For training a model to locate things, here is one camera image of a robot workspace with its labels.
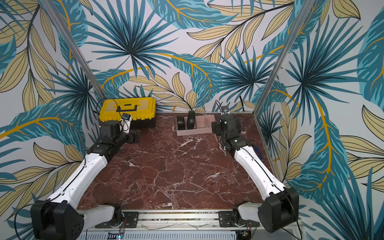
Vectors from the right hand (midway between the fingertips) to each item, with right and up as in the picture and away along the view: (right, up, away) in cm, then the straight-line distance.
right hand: (226, 121), depth 79 cm
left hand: (-51, -5, +1) cm, 51 cm away
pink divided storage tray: (-10, -2, +31) cm, 32 cm away
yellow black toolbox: (-51, +8, +18) cm, 55 cm away
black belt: (-26, -1, +26) cm, 37 cm away
